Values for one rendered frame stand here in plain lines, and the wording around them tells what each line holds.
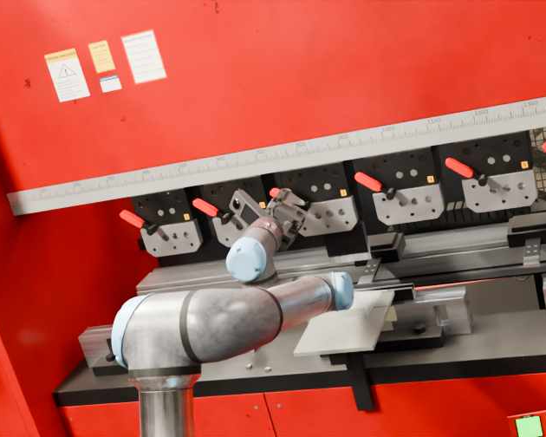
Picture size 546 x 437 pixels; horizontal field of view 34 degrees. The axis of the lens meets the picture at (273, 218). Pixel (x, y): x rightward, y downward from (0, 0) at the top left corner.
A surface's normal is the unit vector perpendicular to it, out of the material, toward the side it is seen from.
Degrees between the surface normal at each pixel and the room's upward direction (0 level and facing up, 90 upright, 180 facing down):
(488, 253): 90
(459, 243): 0
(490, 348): 0
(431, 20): 90
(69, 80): 90
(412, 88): 90
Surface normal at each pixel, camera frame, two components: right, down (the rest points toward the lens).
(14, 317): 0.92, -0.14
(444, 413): -0.29, 0.37
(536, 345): -0.25, -0.92
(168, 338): -0.38, 0.15
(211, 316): 0.06, -0.35
